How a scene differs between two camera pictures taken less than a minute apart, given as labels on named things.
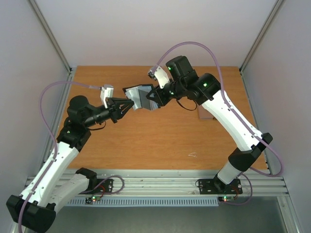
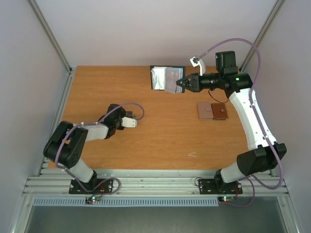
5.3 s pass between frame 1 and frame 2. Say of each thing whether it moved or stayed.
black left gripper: moved
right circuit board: stayed
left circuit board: stayed
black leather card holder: moved
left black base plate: stayed
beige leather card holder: stayed
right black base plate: stayed
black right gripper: moved
